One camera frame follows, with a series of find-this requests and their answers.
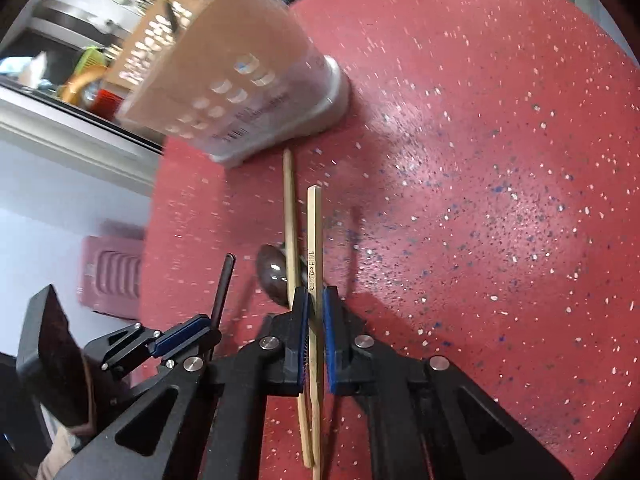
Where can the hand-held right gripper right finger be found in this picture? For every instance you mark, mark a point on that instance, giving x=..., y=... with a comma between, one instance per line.
x=331, y=345

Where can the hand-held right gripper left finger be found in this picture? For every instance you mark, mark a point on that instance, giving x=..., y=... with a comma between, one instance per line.
x=301, y=340

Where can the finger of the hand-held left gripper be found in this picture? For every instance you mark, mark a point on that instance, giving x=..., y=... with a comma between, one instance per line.
x=182, y=335

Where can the black chopstick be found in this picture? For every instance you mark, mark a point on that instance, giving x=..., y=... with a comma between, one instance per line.
x=223, y=285

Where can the brown plastic spoon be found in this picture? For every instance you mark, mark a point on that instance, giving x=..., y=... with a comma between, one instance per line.
x=272, y=272

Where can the beige plastic utensil holder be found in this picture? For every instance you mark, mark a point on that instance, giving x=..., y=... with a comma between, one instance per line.
x=235, y=70

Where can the person's left forearm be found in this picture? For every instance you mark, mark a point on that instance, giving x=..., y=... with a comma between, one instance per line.
x=55, y=455

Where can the pink plastic chair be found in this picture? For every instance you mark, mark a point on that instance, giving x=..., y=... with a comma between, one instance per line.
x=112, y=275

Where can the red plastic basin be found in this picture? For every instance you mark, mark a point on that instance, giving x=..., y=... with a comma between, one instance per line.
x=107, y=101

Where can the green plastic item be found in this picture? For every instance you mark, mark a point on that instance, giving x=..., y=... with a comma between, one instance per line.
x=91, y=57

